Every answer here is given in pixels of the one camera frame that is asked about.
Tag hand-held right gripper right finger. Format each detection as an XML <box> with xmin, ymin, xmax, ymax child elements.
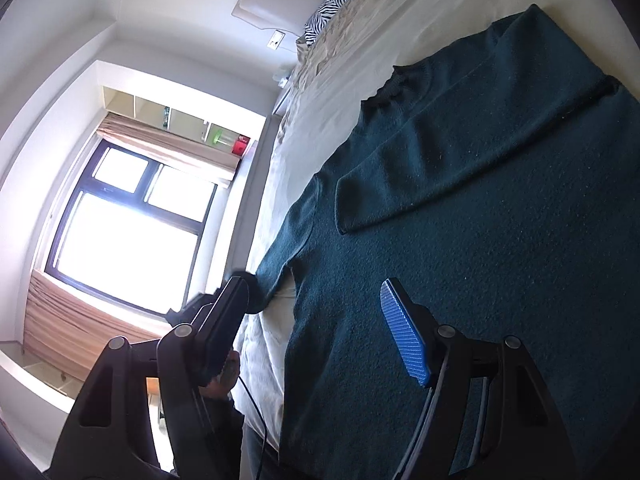
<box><xmin>380</xmin><ymin>276</ymin><xmax>599</xmax><ymax>480</ymax></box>

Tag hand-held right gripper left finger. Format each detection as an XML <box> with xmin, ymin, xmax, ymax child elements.
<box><xmin>47</xmin><ymin>276</ymin><xmax>248</xmax><ymax>480</ymax></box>

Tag dark teal towel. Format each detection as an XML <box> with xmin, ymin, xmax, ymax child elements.
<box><xmin>255</xmin><ymin>4</ymin><xmax>640</xmax><ymax>480</ymax></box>

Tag person's left forearm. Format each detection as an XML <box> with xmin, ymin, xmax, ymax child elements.
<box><xmin>207</xmin><ymin>394</ymin><xmax>247</xmax><ymax>480</ymax></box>

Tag person's left hand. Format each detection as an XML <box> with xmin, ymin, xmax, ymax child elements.
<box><xmin>205</xmin><ymin>350</ymin><xmax>242</xmax><ymax>401</ymax></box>

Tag black framed window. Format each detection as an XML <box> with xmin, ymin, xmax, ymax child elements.
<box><xmin>44</xmin><ymin>140</ymin><xmax>218</xmax><ymax>318</ymax></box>

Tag person's dark clothing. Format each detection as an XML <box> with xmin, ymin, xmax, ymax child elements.
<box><xmin>242</xmin><ymin>422</ymin><xmax>321</xmax><ymax>480</ymax></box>

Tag beige curtain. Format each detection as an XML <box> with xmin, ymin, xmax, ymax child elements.
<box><xmin>22</xmin><ymin>270</ymin><xmax>176</xmax><ymax>382</ymax></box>
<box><xmin>96</xmin><ymin>114</ymin><xmax>237</xmax><ymax>189</ymax></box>

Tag white cabinet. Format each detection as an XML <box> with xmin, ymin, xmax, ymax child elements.
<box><xmin>0</xmin><ymin>347</ymin><xmax>84</xmax><ymax>414</ymax></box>

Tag bed with cream sheet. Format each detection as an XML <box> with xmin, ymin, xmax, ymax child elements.
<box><xmin>234</xmin><ymin>0</ymin><xmax>640</xmax><ymax>461</ymax></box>

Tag beige crumpled blanket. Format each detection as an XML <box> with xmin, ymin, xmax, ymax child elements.
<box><xmin>290</xmin><ymin>0</ymin><xmax>416</xmax><ymax>92</ymax></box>

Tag zebra print pillow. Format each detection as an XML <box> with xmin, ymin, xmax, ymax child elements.
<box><xmin>304</xmin><ymin>0</ymin><xmax>370</xmax><ymax>46</ymax></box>

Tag black cable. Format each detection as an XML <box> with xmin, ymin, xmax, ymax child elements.
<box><xmin>234</xmin><ymin>372</ymin><xmax>268</xmax><ymax>480</ymax></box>

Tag white wall shelf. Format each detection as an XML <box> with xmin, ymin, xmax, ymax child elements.
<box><xmin>102</xmin><ymin>85</ymin><xmax>257</xmax><ymax>159</ymax></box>

